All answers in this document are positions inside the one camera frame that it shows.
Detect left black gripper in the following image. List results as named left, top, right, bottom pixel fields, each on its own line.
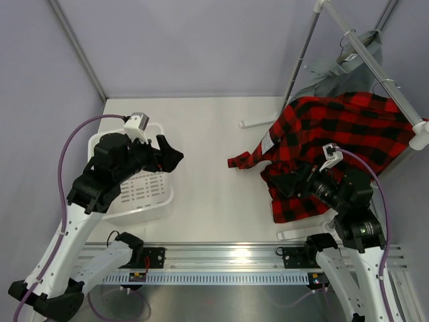
left=115, top=132, right=183, bottom=182

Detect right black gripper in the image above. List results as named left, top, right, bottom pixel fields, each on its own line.
left=270, top=160, right=348, bottom=212

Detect red black plaid shirt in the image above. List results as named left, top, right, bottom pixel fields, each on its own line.
left=227, top=92, right=415, bottom=223

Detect hanger of plaid shirt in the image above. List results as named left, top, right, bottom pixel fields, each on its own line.
left=371, top=78, right=401, bottom=96

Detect hanger of grey shirt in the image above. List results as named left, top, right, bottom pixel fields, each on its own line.
left=336, top=31, right=378, bottom=64

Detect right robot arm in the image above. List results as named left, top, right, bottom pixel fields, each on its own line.
left=272, top=164, right=402, bottom=321

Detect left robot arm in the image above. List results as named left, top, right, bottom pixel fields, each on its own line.
left=8, top=132, right=184, bottom=321

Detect white plastic basket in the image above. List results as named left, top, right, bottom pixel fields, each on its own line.
left=88, top=127, right=174, bottom=226

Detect metal clothes rack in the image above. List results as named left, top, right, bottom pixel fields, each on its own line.
left=239, top=1, right=428, bottom=241

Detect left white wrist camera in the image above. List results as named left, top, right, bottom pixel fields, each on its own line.
left=123, top=113, right=149, bottom=144

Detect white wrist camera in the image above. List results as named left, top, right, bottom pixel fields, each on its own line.
left=319, top=143, right=343, bottom=172
left=123, top=113, right=149, bottom=144

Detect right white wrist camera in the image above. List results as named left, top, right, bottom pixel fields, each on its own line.
left=319, top=143, right=343, bottom=172

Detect white slotted cable duct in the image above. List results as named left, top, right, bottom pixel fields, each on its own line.
left=101, top=272, right=309, bottom=286

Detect aluminium mounting rail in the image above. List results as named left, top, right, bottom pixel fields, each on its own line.
left=43, top=244, right=412, bottom=272

